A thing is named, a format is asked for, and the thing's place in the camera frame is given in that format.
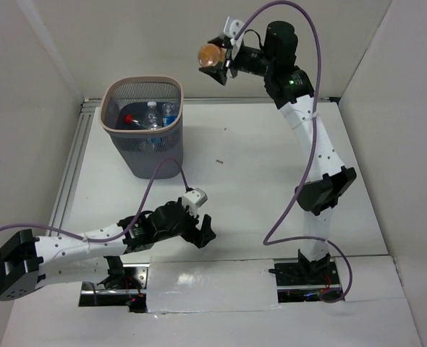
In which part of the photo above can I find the orange plastic bottle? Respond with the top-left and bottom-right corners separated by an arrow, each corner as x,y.
198,43 -> 225,67

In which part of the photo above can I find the blue cap water bottle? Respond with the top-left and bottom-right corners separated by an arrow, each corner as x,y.
161,103 -> 179,127

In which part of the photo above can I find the crushed blue label bottle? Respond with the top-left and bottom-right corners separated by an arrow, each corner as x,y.
143,101 -> 163,130

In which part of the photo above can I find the red cap clear bottle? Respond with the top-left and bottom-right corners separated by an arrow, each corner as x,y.
124,113 -> 145,130

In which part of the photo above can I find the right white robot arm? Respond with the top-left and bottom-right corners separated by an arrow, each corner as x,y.
198,17 -> 357,283

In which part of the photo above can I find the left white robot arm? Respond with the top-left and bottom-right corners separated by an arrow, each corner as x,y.
0,201 -> 216,301

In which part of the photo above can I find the grey mesh waste bin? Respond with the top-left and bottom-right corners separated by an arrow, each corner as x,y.
99,76 -> 184,179

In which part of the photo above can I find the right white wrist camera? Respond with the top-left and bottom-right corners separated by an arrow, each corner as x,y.
221,17 -> 245,48

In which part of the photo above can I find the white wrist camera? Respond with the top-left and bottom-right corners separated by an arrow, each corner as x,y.
181,188 -> 208,217
221,17 -> 245,48

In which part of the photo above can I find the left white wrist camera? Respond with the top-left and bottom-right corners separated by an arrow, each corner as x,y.
181,188 -> 208,217

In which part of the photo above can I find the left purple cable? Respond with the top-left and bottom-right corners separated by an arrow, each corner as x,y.
0,157 -> 191,301

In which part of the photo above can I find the purple cable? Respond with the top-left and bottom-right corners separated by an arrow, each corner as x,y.
0,157 -> 191,301
234,1 -> 354,303

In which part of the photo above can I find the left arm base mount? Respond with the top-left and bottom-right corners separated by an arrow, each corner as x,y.
78,258 -> 149,314

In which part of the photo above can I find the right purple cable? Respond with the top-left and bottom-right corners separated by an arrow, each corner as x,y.
234,1 -> 354,303

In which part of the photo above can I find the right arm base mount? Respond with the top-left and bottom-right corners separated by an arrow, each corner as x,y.
268,251 -> 343,304

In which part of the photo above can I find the aluminium frame rail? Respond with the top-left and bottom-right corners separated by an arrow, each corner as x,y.
48,98 -> 101,228

